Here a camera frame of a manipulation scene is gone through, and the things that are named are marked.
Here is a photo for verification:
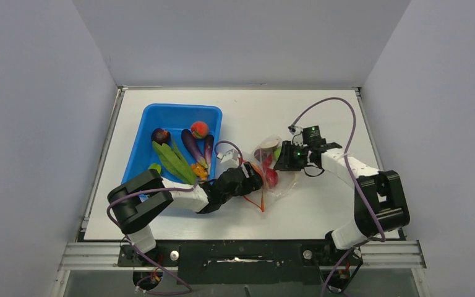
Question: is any fake peach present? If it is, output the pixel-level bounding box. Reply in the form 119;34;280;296
190;121;210;139

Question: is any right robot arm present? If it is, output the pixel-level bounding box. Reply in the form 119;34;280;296
274;126;410;264

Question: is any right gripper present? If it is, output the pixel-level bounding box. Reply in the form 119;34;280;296
275;141;311;172

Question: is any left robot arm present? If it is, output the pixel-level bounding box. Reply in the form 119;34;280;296
106;162;264;253

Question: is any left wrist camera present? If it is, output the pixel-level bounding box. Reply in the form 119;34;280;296
216;149;239;164

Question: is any fake purple eggplant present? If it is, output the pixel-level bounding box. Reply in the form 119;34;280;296
203;134;214;170
181;129;208;169

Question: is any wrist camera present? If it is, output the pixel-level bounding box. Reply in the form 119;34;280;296
216;149;239;164
288;125;306;145

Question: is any green fake lime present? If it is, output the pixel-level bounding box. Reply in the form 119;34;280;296
148;163;162;175

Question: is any green fake leafy vegetable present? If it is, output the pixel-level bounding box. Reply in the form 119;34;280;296
152;140;197;185

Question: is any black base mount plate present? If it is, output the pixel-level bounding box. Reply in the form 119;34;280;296
117;239;363;288

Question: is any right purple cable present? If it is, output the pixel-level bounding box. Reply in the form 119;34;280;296
289;97;387;243

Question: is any clear zip top bag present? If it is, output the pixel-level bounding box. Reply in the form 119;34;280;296
243;134;299;213

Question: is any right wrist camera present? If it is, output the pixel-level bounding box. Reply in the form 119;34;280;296
288;125;306;145

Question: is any fake dark plum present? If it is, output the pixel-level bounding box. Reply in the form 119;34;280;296
151;128;171;145

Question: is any orange fake corn piece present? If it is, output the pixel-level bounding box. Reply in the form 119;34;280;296
190;163;208;181

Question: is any blue plastic bin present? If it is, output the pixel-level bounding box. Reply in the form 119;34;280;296
122;103;223;183

